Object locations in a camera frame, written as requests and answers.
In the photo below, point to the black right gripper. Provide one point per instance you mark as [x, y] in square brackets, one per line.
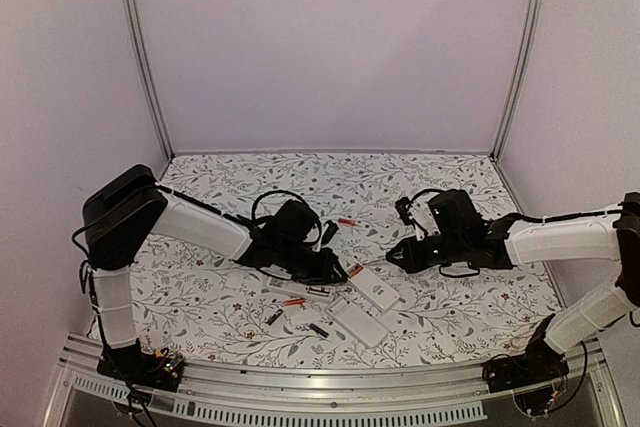
[412, 262]

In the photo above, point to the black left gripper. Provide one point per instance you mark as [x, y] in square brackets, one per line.
[324, 271]

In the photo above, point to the red orange battery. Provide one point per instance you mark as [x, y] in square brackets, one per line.
[294, 302]
[346, 221]

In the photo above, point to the white remote with display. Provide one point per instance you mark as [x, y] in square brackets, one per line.
[321, 294]

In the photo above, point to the white remote with green logo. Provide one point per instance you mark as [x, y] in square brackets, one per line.
[374, 289]

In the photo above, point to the white remote control back up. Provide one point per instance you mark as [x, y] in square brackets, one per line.
[368, 330]

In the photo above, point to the white battery cover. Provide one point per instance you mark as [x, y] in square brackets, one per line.
[234, 279]

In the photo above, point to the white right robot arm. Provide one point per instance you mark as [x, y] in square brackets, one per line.
[463, 236]

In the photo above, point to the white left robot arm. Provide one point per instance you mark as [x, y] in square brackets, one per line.
[122, 216]

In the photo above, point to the orange copper battery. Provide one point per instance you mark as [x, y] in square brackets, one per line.
[356, 268]

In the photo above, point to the floral tablecloth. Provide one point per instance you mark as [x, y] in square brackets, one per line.
[180, 301]

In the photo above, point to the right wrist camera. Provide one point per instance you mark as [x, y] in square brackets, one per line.
[413, 215]

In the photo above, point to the front aluminium rail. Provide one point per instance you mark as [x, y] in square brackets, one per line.
[219, 394]

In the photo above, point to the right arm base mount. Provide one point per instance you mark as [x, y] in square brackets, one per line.
[542, 374]

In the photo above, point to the right aluminium frame post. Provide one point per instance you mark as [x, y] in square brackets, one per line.
[527, 39]

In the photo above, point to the aluminium frame post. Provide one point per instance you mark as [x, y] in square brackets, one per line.
[527, 39]
[134, 24]

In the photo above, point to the left aluminium frame post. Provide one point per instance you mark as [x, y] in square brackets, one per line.
[134, 24]

